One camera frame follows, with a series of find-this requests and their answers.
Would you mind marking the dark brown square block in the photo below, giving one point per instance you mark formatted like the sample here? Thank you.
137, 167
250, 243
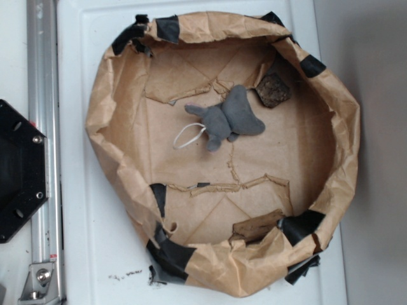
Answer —
272, 91

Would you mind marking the metal corner bracket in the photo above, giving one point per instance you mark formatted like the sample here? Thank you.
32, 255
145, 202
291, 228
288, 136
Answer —
41, 285

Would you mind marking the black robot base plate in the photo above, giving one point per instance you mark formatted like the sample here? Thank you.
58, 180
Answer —
23, 171

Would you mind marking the brown paper bag tray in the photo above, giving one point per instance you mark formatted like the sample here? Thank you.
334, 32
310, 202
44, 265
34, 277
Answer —
260, 208

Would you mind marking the aluminum extrusion rail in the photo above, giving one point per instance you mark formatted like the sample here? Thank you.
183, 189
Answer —
43, 94

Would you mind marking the gray plush elephant toy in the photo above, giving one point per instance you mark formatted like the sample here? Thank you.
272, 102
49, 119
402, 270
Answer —
228, 119

